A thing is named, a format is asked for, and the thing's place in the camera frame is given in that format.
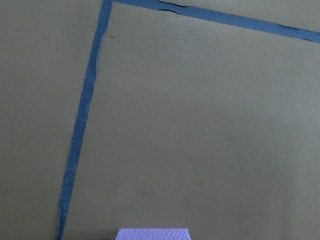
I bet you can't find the purple block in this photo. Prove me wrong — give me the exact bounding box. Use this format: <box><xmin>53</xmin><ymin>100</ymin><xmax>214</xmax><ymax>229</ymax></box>
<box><xmin>115</xmin><ymin>228</ymin><xmax>191</xmax><ymax>240</ymax></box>

